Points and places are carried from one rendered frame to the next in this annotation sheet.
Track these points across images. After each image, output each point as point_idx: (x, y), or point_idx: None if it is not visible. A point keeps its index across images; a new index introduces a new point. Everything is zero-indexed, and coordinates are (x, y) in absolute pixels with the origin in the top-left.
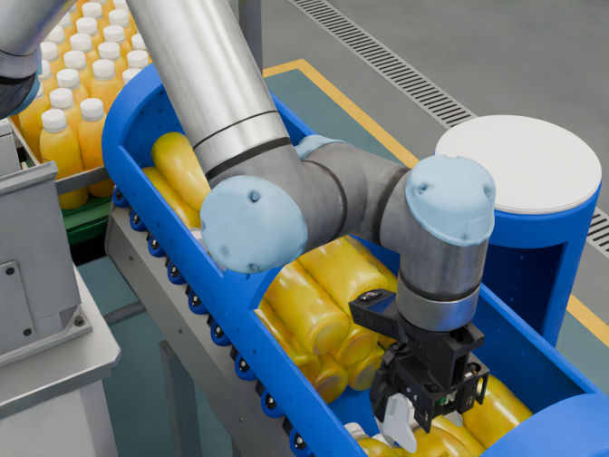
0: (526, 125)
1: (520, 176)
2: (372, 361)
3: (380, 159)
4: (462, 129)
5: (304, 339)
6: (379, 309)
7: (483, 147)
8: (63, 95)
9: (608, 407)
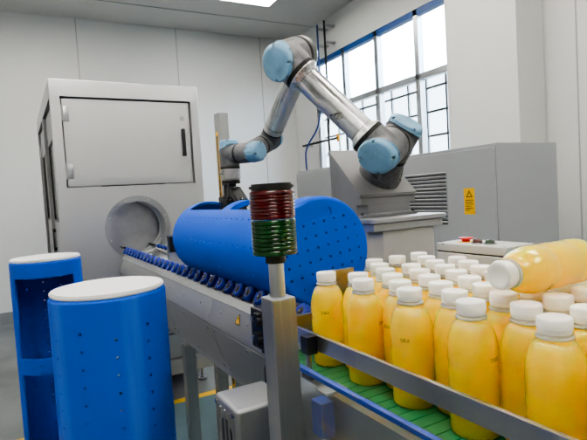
0: (76, 293)
1: (117, 281)
2: None
3: (241, 143)
4: (126, 290)
5: None
6: (242, 192)
7: (122, 286)
8: (422, 256)
9: (189, 208)
